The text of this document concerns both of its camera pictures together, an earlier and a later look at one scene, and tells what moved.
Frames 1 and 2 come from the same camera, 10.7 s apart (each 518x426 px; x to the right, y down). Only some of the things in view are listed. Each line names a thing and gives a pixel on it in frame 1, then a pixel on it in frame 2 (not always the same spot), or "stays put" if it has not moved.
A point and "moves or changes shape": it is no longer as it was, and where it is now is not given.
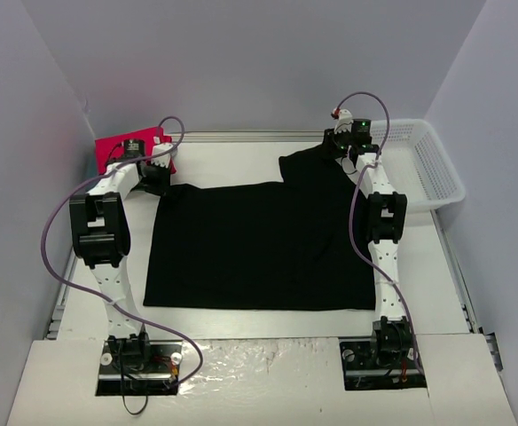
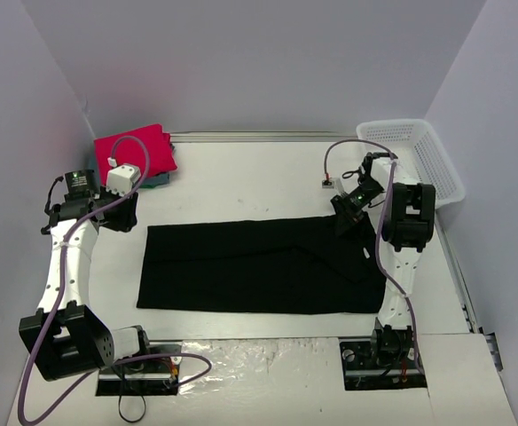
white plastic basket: x=417 y=163 stays put
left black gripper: x=155 y=178 → x=122 y=213
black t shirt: x=301 y=243 moves or changes shape
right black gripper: x=336 y=145 → x=348 y=217
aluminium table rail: x=256 y=137 stays put
